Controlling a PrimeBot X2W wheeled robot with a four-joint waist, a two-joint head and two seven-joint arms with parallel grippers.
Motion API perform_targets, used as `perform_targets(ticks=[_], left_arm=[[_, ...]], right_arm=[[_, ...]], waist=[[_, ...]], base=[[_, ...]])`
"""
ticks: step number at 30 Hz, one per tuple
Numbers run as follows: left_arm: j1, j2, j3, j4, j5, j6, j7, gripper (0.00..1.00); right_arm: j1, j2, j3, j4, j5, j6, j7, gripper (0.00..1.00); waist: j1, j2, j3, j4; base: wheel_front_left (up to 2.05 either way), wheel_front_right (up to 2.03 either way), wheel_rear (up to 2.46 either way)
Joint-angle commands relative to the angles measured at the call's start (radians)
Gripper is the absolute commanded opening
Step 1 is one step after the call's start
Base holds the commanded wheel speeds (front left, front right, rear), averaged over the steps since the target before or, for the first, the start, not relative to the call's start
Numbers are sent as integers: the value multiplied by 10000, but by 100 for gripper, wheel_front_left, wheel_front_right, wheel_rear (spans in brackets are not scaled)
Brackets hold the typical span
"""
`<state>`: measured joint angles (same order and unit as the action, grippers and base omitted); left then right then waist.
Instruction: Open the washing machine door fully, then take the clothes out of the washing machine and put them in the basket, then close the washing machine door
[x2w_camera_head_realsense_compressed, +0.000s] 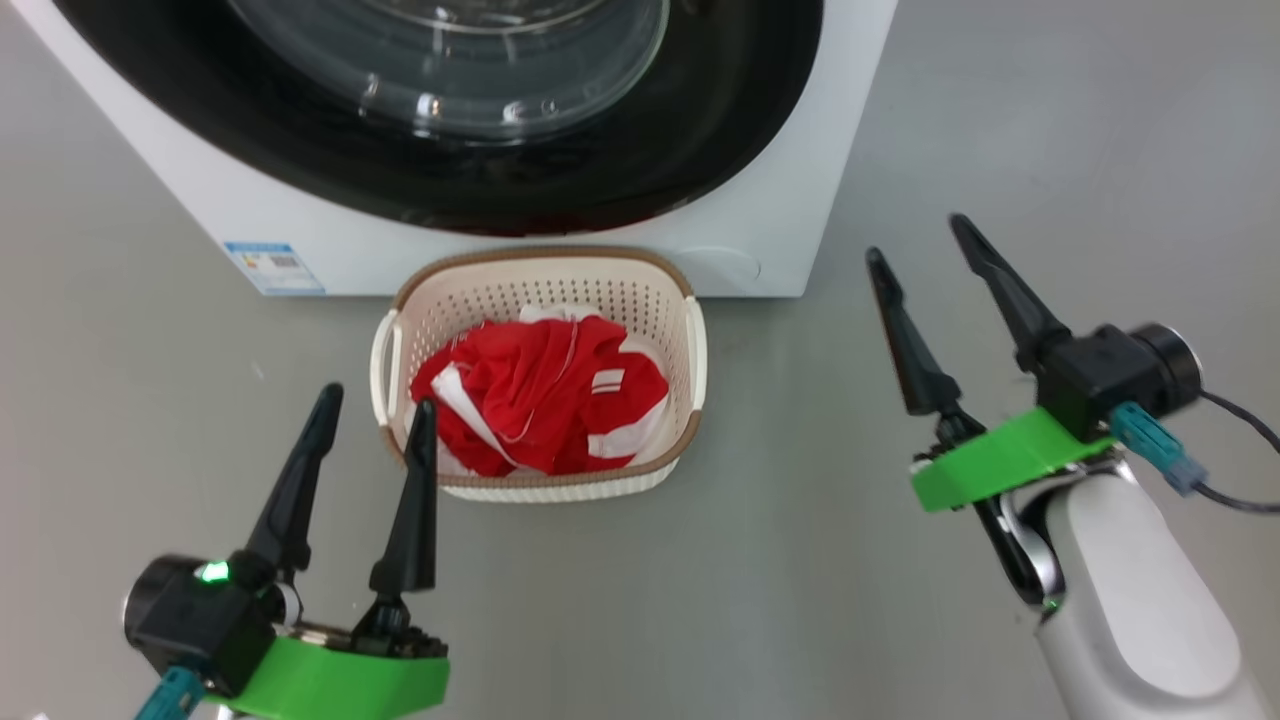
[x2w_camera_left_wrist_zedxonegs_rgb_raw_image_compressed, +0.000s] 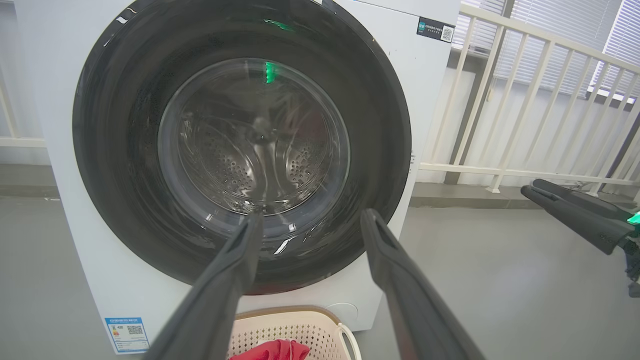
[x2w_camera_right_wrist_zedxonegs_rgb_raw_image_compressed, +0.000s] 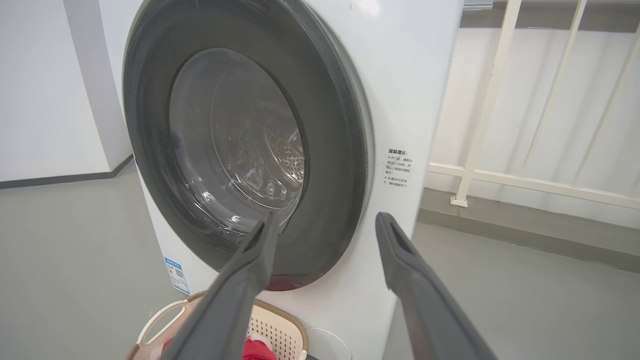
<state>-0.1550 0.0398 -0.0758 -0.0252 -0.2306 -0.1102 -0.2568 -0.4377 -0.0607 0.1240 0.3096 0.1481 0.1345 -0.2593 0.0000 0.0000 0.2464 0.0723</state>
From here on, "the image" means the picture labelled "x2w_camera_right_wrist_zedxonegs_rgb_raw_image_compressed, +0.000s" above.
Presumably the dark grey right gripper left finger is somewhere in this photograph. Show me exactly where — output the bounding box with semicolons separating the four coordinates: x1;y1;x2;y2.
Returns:
160;212;281;360

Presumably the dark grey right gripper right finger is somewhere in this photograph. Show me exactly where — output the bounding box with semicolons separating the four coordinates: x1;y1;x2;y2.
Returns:
375;212;498;360

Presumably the red and white garment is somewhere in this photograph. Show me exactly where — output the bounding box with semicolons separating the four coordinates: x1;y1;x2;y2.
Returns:
242;336;277;360

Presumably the washing machine door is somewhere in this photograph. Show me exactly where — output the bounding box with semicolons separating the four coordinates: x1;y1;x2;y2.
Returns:
122;0;375;292

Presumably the cream perforated laundry basket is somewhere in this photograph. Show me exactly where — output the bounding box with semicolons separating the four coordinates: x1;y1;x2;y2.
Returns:
125;290;309;360

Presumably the stainless steel washing machine drum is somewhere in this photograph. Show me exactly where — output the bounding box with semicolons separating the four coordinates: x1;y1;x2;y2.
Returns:
212;90;307;211

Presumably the white front-load washing machine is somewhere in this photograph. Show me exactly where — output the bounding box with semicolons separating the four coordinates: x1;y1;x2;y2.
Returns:
97;0;466;360

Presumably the blue energy label sticker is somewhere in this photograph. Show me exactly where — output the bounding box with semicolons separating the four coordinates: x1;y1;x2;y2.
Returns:
164;257;191;296

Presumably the round white filter cover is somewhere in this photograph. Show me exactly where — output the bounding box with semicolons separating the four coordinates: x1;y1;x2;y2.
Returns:
305;327;353;360

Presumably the cream metal railing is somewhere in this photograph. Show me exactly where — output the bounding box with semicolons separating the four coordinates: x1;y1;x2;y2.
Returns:
427;0;640;211

